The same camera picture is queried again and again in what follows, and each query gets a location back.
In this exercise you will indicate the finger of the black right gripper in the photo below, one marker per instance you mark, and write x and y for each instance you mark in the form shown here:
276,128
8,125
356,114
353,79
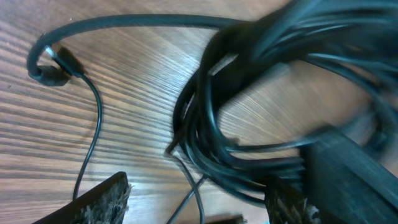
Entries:
344,183

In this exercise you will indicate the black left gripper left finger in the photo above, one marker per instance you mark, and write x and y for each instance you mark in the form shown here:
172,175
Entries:
105,203

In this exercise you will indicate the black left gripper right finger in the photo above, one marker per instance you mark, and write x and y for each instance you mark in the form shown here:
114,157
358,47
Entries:
286,205

